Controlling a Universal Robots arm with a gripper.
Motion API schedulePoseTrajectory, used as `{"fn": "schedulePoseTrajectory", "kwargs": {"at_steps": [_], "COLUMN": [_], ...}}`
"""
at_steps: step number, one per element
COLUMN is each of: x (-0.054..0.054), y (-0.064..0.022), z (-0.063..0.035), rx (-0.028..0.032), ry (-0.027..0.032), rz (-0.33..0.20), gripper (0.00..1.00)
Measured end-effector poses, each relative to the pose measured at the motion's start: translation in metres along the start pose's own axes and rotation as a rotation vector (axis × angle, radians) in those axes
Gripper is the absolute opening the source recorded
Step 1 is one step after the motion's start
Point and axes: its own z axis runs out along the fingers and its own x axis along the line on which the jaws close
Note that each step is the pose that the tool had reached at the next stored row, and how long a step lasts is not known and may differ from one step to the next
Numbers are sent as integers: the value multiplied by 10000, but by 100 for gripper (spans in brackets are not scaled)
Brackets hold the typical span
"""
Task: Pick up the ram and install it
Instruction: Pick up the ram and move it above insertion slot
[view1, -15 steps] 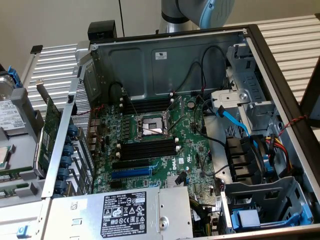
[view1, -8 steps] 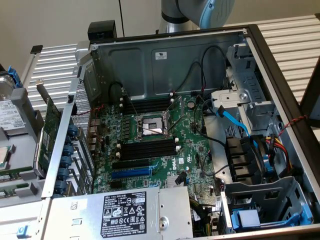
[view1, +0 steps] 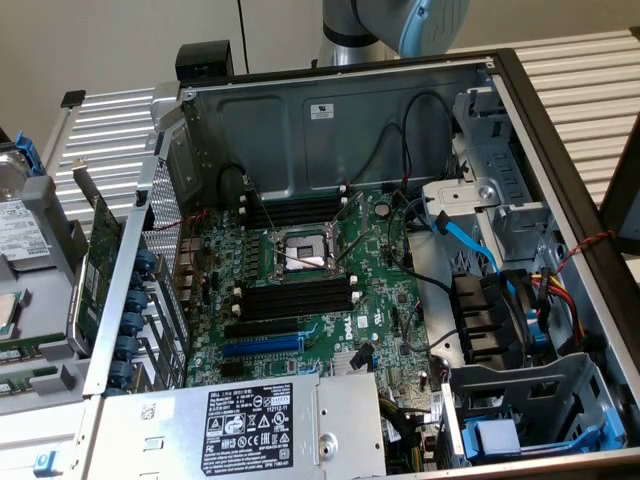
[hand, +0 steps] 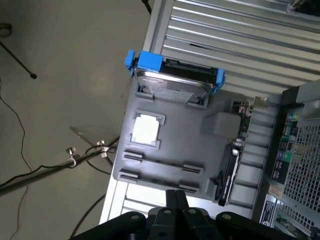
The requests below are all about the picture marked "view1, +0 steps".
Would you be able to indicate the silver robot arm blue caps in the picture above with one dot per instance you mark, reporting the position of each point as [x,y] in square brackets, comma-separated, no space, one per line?
[360,30]

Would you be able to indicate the black RAM slot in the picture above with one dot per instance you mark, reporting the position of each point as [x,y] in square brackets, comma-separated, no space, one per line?
[295,198]
[297,286]
[295,218]
[297,294]
[295,211]
[297,302]
[297,310]
[295,205]

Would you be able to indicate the metal CPU socket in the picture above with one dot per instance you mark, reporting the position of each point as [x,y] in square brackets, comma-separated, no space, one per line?
[305,250]

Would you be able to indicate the thin metal locking lever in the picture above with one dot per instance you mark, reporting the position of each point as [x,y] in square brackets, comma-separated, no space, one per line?
[305,261]
[265,215]

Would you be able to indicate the silver socket cover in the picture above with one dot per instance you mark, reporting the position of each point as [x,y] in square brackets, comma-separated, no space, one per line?
[361,210]

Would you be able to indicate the green Dell motherboard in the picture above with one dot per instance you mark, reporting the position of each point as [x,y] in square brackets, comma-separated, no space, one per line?
[380,270]

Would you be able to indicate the round coin battery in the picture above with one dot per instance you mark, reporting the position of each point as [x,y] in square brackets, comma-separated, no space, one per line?
[382,208]

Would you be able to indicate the long black expansion slot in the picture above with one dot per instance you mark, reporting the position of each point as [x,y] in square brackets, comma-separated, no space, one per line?
[260,328]

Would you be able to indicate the blue expansion slot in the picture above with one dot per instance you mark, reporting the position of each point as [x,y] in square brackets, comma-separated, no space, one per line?
[260,346]

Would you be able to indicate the silver chipset heatsink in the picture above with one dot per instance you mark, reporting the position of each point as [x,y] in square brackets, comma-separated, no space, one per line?
[340,365]

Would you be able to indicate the white case label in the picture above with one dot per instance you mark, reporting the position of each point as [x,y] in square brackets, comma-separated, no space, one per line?
[322,111]

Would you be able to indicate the open metal PC case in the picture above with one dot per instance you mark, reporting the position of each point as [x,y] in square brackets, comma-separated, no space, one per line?
[380,100]

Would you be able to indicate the short black expansion slot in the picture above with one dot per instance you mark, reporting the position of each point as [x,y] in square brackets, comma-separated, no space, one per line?
[232,369]

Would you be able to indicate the black case fan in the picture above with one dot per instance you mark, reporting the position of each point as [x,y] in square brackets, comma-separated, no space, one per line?
[480,310]

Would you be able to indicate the blue card retention clip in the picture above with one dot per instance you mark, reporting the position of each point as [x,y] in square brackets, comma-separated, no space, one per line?
[127,347]
[120,372]
[136,300]
[132,324]
[145,262]

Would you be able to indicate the grey metal disk bay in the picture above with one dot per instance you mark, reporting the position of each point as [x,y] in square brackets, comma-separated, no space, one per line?
[495,165]

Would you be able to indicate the black power supply label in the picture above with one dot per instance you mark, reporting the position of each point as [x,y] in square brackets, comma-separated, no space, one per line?
[247,430]

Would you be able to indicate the black box behind case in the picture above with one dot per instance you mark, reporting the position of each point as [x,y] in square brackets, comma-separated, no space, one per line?
[200,57]

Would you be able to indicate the green graphics card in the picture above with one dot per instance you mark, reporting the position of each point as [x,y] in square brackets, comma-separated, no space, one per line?
[100,250]

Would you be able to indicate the silver power supply unit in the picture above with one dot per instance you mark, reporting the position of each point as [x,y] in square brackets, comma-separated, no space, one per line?
[165,415]

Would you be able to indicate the blue plastic fan clip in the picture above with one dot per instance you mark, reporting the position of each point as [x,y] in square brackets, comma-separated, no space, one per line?
[539,340]

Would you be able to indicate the blue drive tray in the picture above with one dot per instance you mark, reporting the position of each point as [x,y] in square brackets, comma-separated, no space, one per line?
[495,435]

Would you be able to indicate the grey parts rack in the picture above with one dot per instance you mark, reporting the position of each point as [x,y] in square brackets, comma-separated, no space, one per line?
[55,300]

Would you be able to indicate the grey metal drive cage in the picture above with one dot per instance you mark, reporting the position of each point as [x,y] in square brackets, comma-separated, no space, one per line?
[575,380]

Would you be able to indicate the silver hard disk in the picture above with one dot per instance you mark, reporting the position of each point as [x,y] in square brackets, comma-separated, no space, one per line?
[20,235]

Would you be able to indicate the dark panel beside case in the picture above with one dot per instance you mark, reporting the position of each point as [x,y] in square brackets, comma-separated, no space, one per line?
[625,200]

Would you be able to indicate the silver CPU chip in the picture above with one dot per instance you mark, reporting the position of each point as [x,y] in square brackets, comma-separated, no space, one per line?
[6,315]

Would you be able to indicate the blue release button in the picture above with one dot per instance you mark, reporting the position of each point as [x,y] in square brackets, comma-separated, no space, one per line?
[46,462]

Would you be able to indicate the blue hard disk bracket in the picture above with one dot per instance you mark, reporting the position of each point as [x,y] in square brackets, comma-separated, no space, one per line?
[30,155]

